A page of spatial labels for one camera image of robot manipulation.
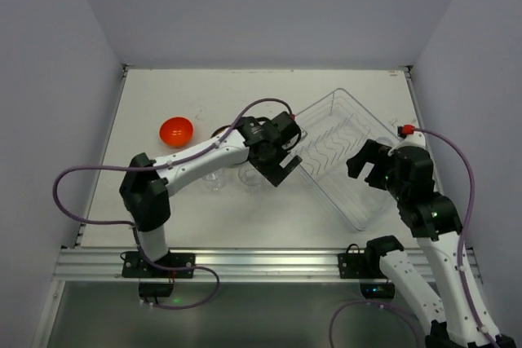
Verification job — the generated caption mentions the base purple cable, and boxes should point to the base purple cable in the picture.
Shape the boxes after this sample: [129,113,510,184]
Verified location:
[328,299,425,348]
[138,266,220,309]

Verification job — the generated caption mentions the aluminium mounting rail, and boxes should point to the aluminium mounting rail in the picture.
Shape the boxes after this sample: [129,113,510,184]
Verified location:
[52,246,486,284]

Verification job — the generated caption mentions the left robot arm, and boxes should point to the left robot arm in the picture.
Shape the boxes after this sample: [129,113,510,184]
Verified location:
[119,112,302,262]

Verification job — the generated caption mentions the white wire dish rack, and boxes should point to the white wire dish rack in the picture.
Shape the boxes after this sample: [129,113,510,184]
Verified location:
[293,88,400,232]

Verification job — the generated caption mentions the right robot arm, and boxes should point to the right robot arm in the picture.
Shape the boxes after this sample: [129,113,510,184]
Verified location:
[347,133,515,347]

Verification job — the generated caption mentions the orange bowl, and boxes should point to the orange bowl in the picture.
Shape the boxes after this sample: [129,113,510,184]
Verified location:
[159,117,193,148]

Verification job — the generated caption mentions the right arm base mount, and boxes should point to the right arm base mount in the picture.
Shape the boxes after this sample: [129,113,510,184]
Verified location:
[337,244,385,280]

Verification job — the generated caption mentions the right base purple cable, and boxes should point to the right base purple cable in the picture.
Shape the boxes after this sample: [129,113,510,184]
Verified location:
[328,299,425,348]

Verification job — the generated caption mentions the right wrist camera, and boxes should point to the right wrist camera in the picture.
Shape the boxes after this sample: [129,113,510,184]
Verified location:
[389,125,427,154]

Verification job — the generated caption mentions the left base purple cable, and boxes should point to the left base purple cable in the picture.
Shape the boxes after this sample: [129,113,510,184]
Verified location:
[138,266,220,309]

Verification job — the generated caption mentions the yellow patterned plate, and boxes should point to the yellow patterned plate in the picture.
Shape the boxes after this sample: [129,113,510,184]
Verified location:
[211,126,230,138]

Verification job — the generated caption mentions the clear glass cup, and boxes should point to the clear glass cup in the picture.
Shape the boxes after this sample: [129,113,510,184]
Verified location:
[375,137,397,150]
[238,164,265,194]
[201,169,226,192]

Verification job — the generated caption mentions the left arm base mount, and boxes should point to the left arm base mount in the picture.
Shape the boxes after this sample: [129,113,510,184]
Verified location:
[120,251,196,279]

